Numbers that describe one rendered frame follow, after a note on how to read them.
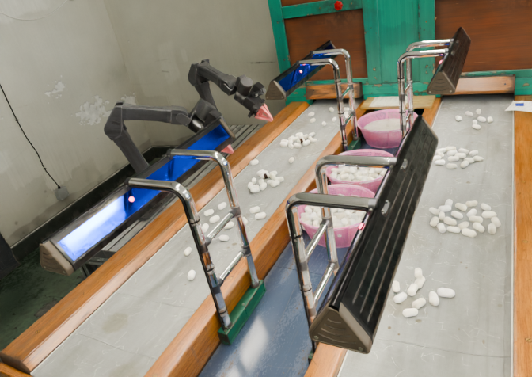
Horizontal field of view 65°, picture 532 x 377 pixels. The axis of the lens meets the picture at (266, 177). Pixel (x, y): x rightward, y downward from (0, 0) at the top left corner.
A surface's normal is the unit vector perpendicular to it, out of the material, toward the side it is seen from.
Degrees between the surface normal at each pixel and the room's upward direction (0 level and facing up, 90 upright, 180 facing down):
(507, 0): 90
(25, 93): 90
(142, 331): 0
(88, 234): 58
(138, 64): 90
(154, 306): 0
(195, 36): 90
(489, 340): 0
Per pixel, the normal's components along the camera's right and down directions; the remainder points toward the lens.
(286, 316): -0.18, -0.88
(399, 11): -0.44, 0.48
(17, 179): 0.90, 0.01
